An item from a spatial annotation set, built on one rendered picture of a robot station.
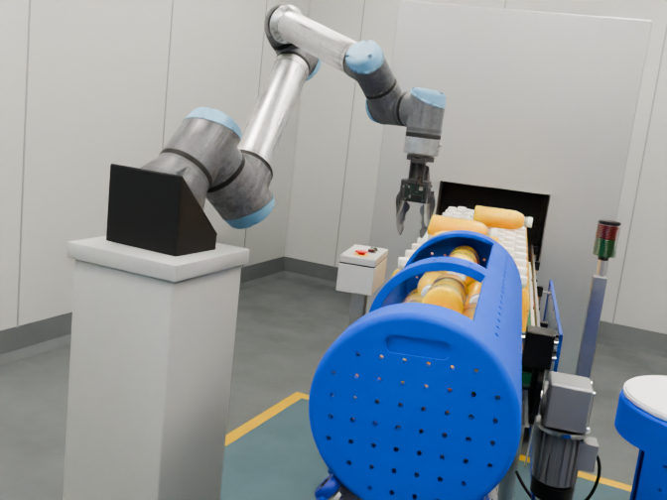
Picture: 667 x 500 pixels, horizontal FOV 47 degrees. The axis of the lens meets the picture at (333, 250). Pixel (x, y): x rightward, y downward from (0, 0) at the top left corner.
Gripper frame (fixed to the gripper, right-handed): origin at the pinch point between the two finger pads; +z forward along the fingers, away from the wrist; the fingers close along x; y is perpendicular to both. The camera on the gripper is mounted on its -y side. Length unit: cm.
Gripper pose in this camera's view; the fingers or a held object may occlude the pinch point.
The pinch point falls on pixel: (411, 231)
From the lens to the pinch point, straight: 203.1
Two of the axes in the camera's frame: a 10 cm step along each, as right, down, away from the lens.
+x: 9.6, 1.5, -2.2
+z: -1.1, 9.8, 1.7
